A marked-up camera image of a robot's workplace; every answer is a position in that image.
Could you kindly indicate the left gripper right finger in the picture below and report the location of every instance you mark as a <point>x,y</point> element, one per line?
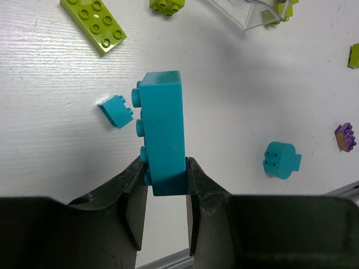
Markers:
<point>203,195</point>

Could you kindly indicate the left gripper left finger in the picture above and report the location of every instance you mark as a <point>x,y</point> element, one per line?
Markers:
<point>101,229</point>

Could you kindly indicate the round teal lego piece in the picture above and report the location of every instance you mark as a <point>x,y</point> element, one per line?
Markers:
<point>281,160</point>

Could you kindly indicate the small teal lego brick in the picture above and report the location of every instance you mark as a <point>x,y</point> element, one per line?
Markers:
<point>115,111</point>

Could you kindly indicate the teal 2x4 lego brick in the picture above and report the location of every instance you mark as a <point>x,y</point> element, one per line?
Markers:
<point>161,125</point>

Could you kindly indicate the purple 2x4 lego plate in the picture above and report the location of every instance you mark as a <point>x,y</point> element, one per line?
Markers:
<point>345,138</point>

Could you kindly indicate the green 2x4 lego brick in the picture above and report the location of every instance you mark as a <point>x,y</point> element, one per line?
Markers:
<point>96,23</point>

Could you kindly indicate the green sloped lego piece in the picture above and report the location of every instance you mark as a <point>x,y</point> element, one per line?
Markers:
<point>353,59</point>

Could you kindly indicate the clear plastic container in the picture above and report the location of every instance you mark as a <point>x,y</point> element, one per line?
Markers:
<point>245,14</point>

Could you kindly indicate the green stacked lego piece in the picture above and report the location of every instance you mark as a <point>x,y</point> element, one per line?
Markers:
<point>282,8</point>

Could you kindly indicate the green small lego brick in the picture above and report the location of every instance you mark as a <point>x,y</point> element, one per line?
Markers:
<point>166,7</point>

